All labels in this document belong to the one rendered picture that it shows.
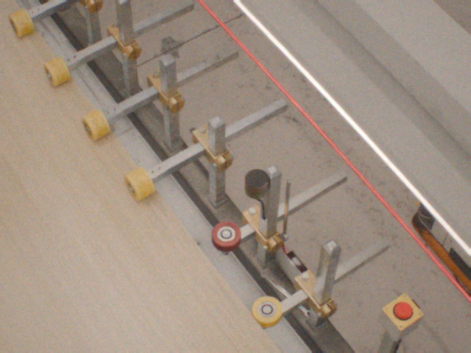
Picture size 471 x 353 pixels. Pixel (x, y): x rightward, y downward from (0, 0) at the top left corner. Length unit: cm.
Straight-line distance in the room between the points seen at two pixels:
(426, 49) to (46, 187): 191
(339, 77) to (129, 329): 155
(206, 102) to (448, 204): 309
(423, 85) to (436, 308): 268
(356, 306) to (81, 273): 130
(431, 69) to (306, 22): 20
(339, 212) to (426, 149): 276
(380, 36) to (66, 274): 174
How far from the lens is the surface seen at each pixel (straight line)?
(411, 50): 94
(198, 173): 295
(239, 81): 408
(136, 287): 254
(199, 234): 293
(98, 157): 277
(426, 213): 355
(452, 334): 355
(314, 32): 106
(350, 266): 263
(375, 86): 101
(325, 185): 275
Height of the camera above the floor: 315
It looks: 56 degrees down
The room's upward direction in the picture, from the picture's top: 1 degrees clockwise
